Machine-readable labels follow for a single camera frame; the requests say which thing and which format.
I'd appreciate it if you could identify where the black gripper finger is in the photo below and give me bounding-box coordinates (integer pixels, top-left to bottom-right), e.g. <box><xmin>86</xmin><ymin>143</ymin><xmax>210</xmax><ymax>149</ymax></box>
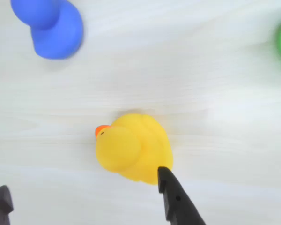
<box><xmin>0</xmin><ymin>185</ymin><xmax>15</xmax><ymax>225</ymax></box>
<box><xmin>157</xmin><ymin>166</ymin><xmax>207</xmax><ymax>225</ymax></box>

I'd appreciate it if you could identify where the yellow rubber duck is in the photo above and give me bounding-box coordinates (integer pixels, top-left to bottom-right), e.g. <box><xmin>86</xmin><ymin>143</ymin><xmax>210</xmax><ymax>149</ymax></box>
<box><xmin>95</xmin><ymin>113</ymin><xmax>174</xmax><ymax>186</ymax></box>

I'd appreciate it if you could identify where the blue rubber duck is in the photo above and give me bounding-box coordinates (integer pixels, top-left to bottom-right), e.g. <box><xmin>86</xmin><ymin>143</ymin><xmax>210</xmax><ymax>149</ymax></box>
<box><xmin>10</xmin><ymin>0</ymin><xmax>84</xmax><ymax>60</ymax></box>

